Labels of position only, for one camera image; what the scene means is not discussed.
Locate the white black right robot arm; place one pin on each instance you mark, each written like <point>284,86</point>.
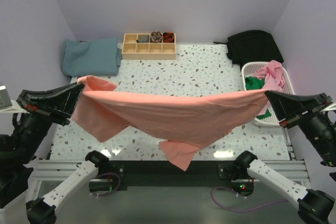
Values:
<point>313,206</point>

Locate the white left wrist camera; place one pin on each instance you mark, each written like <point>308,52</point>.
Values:
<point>7,105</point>

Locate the wooden compartment tray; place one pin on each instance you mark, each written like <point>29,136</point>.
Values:
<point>131,50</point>

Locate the green t shirt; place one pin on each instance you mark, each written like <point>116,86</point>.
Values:
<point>253,83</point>

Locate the white plastic laundry basket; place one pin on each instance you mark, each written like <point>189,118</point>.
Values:
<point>251,68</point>

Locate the orange black rolled sock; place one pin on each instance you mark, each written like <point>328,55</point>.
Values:
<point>168,37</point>

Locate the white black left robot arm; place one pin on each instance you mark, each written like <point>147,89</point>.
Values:
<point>34,191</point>

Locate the black folded garment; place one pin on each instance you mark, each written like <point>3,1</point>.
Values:
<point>250,46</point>

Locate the folded teal t shirt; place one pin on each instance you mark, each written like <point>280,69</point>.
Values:
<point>101,57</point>

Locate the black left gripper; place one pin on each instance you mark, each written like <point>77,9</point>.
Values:
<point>62,99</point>

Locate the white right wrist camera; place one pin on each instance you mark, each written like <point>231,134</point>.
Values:
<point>329,106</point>

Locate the grey rolled sock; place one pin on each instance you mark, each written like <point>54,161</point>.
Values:
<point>143,38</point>

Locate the light pink t shirt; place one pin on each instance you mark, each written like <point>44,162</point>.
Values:
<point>272,74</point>

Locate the brown patterned rolled sock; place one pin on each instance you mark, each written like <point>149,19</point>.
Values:
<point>156,37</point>

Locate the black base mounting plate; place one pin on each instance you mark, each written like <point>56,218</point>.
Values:
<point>120,175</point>

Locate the salmon pink t shirt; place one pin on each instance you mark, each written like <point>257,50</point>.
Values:
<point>184,125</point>

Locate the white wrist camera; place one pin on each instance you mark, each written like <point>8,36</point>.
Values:
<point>7,105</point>
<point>329,106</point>

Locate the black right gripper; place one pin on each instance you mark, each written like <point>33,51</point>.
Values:
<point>289,104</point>

